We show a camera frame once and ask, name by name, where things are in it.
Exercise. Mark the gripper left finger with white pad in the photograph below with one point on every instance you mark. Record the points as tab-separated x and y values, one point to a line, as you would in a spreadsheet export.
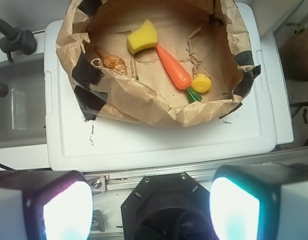
45	205

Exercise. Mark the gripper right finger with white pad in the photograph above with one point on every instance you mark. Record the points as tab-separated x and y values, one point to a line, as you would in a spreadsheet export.
260	202

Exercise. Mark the yellow rubber duck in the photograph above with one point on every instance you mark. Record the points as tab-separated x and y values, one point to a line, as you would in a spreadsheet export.
201	83

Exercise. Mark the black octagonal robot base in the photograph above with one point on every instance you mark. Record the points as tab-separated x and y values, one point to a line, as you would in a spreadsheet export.
168	207

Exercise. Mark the white plastic bin lid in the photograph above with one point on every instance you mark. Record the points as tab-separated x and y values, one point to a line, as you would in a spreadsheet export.
108	145

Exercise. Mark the clear plastic storage bin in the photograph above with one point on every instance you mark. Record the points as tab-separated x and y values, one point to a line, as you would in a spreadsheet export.
22	110

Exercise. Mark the orange plastic toy carrot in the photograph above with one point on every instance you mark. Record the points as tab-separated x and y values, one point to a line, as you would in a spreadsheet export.
178	75

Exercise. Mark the brown spiral seashell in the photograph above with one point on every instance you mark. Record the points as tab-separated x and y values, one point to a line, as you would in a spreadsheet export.
111	61

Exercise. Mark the brown paper bag basket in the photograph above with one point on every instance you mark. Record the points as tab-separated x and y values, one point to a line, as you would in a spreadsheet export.
207	37

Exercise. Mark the black clamp with knob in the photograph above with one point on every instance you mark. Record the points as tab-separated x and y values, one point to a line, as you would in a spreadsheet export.
16	39

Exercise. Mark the yellow sponge piece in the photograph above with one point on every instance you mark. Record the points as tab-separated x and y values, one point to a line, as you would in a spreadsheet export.
145	37

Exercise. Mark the metal corner bracket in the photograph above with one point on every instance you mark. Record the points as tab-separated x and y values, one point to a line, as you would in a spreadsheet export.
98	185

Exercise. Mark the aluminium extrusion rail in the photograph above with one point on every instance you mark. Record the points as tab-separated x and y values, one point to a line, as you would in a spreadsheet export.
201	172

